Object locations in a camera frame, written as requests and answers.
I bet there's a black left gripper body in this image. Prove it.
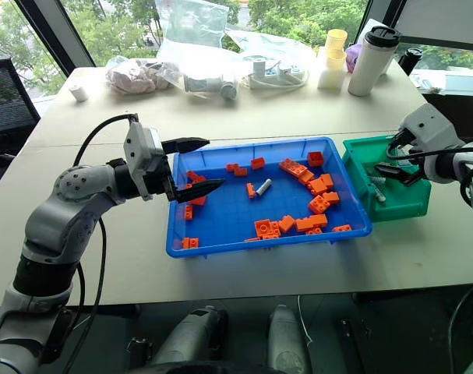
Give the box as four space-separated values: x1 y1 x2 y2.
146 152 179 202

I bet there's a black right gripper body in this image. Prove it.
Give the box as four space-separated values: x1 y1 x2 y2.
398 154 424 189

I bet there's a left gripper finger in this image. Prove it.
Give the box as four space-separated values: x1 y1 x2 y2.
168 178 227 204
161 136 211 155

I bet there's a green plastic bin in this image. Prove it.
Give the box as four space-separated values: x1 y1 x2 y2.
341 133 433 224

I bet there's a blue plastic bin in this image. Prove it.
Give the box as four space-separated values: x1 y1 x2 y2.
165 136 374 259

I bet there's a white plastic bottle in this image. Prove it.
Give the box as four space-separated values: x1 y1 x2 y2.
182 73 239 101

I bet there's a plastic bag with pink cloth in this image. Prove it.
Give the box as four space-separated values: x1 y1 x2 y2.
104 55 182 95

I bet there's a long orange toy brick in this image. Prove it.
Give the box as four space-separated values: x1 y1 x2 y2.
295 213 330 234

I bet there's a large orange toy brick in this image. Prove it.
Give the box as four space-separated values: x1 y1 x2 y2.
278 157 309 178

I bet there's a white tumbler black lid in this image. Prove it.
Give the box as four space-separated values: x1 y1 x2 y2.
347 25 402 97

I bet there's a white block container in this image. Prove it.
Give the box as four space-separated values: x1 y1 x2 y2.
316 46 348 92

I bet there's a black bottle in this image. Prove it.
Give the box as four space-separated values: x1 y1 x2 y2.
397 47 425 78

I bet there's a white power strip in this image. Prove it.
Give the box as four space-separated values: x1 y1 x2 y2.
248 57 304 91

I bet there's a purple object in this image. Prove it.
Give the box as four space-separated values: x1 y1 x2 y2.
344 43 364 75

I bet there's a large clear plastic bag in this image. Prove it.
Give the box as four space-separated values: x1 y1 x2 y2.
154 0 231 75

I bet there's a small white cylinder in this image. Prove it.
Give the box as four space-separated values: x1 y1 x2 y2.
69 83 90 104

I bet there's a pale yellow cup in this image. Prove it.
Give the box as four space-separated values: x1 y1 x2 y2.
324 28 349 60

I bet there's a grey rounded housing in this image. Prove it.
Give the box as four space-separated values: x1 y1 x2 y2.
267 304 312 374
152 305 230 369

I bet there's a white board panel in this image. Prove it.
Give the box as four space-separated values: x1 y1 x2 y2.
391 0 473 53

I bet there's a black mesh chair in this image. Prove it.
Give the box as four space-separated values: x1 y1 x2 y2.
0 56 42 138

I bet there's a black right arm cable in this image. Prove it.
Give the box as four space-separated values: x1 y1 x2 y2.
387 131 473 161

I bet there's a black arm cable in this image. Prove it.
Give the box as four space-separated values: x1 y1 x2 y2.
72 113 139 168
387 131 473 161

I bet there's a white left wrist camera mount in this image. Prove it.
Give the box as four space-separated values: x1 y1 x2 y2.
122 119 168 202

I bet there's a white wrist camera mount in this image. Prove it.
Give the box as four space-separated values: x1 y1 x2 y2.
122 119 168 202
398 102 465 157

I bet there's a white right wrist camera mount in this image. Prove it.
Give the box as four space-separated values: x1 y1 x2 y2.
398 102 465 157

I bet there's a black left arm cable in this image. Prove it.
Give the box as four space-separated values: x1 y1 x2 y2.
72 113 139 168

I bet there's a white power strip cable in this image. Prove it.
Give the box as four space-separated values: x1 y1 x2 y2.
241 69 312 94

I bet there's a black lower body cable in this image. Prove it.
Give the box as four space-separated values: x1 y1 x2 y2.
447 278 473 374

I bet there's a thin white cord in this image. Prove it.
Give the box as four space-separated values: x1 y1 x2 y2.
297 295 314 354

